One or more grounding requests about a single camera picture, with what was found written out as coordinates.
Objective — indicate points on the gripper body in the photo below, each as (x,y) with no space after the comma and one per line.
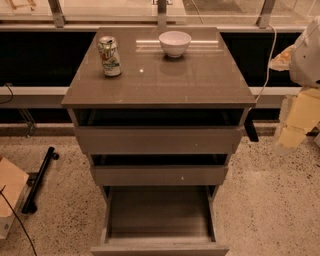
(306,61)

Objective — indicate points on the grey drawer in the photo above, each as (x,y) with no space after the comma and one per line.
(157,131)
(159,221)
(159,170)

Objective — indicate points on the grey middle drawer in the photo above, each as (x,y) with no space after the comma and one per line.
(159,170)

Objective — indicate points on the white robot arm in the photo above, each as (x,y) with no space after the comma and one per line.
(302,59)

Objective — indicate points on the green soda can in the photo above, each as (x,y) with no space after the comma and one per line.
(110,58)

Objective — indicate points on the black cabinet leg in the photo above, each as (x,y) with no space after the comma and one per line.
(251,131)

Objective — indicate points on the cardboard box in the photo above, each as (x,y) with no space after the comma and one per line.
(13,182)

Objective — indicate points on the grey top drawer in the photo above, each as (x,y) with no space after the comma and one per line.
(157,131)

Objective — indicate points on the white bowl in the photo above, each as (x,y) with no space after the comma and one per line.
(174,43)

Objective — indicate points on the grey bottom drawer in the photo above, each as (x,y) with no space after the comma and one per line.
(159,221)

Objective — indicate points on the black metal bar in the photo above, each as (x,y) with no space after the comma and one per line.
(35,179)

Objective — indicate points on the grey drawer cabinet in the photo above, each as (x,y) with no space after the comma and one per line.
(205,77)

